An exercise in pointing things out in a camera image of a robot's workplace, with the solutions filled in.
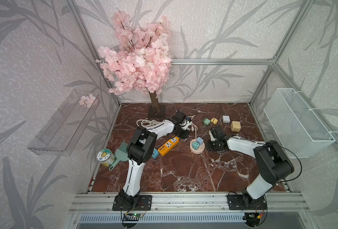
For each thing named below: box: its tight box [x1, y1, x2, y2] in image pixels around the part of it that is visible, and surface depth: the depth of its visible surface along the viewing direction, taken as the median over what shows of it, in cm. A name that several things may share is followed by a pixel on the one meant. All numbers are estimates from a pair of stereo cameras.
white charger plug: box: [222, 115, 231, 125], surface depth 110 cm
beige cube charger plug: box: [230, 120, 242, 132], surface depth 103 cm
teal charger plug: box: [191, 141, 200, 150], surface depth 91 cm
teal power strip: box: [151, 147, 159, 159], surface depth 91 cm
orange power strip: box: [158, 135, 180, 157], surface depth 95 cm
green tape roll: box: [96, 148, 116, 167], surface depth 84 cm
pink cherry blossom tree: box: [95, 11, 173, 118], surface depth 75 cm
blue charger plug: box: [196, 136, 204, 146], surface depth 93 cm
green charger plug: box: [202, 117, 211, 126], surface depth 110 cm
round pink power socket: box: [189, 138, 206, 155], surface depth 93 cm
